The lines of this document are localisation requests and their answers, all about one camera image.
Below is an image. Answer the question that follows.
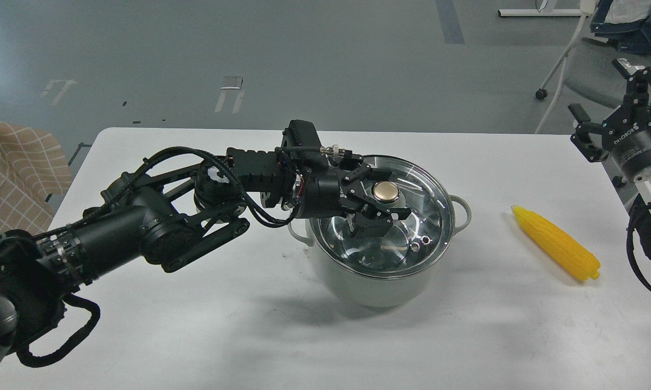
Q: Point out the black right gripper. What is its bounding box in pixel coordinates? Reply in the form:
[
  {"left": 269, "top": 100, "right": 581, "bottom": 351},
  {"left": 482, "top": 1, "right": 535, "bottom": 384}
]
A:
[{"left": 568, "top": 58, "right": 651, "bottom": 182}]

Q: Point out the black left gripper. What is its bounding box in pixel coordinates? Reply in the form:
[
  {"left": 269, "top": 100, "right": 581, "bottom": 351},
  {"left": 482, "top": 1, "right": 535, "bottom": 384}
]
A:
[{"left": 292, "top": 165, "right": 412, "bottom": 239}]

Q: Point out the glass pot lid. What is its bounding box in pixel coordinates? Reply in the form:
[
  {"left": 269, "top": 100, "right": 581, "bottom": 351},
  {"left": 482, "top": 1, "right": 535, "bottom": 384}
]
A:
[{"left": 307, "top": 155, "right": 456, "bottom": 280}]

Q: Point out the yellow corn cob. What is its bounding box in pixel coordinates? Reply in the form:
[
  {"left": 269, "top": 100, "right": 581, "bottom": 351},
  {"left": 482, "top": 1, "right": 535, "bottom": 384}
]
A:
[{"left": 511, "top": 205, "right": 601, "bottom": 281}]

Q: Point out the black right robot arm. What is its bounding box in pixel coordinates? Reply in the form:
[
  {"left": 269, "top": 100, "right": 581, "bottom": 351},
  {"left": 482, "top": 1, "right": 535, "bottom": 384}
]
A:
[{"left": 569, "top": 58, "right": 651, "bottom": 293}]

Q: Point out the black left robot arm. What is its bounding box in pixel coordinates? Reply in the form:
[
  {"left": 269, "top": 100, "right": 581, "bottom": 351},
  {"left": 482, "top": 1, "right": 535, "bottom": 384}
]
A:
[{"left": 0, "top": 120, "right": 411, "bottom": 368}]

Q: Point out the grey steel cooking pot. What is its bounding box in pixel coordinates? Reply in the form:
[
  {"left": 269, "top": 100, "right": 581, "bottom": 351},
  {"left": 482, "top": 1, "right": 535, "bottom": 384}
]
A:
[{"left": 288, "top": 155, "right": 473, "bottom": 308}]

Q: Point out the grey office chair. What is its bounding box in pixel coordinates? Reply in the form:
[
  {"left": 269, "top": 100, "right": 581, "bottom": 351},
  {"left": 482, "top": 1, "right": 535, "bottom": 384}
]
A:
[{"left": 535, "top": 7, "right": 651, "bottom": 134}]

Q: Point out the blue jeans clothing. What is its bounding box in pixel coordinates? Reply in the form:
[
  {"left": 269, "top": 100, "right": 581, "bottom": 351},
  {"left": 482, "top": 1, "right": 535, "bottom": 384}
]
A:
[{"left": 590, "top": 1, "right": 651, "bottom": 55}]

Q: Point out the white table leg base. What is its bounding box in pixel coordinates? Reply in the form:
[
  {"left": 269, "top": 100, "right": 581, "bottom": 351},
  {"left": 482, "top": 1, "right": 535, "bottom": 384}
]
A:
[{"left": 497, "top": 1, "right": 598, "bottom": 17}]

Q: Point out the beige checkered cloth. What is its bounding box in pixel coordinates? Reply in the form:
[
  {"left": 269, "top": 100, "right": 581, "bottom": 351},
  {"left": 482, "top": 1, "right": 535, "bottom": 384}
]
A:
[{"left": 0, "top": 121, "right": 73, "bottom": 235}]

